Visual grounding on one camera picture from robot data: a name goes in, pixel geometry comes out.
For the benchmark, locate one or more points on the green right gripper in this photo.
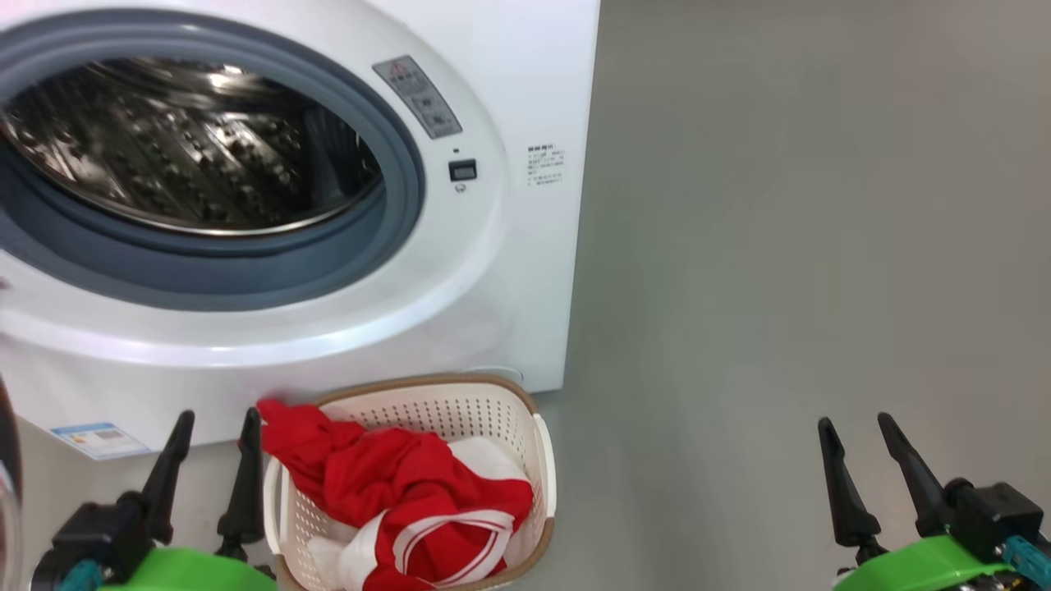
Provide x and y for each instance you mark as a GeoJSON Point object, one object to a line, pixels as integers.
{"type": "Point", "coordinates": [928, 570]}

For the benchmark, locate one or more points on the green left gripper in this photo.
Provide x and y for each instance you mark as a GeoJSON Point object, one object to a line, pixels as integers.
{"type": "Point", "coordinates": [189, 572]}

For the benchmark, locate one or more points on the red and white garment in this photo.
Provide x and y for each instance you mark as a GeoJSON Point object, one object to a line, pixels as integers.
{"type": "Point", "coordinates": [394, 476]}

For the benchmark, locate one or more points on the black round glass washer door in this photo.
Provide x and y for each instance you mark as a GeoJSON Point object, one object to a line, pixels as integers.
{"type": "Point", "coordinates": [8, 435]}

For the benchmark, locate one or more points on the cream perforated basket brown rim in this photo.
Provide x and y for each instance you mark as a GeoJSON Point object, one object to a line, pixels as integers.
{"type": "Point", "coordinates": [493, 410]}

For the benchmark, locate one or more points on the stainless steel washer drum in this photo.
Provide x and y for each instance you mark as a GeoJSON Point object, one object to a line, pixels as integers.
{"type": "Point", "coordinates": [164, 139]}

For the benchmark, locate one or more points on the black door latch socket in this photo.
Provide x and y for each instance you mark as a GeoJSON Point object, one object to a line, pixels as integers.
{"type": "Point", "coordinates": [462, 170]}

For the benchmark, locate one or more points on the white front-load washing machine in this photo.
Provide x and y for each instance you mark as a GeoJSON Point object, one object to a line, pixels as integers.
{"type": "Point", "coordinates": [534, 82]}

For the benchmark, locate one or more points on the blue energy label sticker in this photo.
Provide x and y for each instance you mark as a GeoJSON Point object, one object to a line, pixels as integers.
{"type": "Point", "coordinates": [98, 441]}

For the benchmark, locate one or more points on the grey warning label sticker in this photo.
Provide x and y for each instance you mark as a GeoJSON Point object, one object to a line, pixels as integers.
{"type": "Point", "coordinates": [417, 97]}

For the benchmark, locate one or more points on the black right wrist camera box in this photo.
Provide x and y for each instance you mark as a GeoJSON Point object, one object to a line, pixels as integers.
{"type": "Point", "coordinates": [993, 517]}

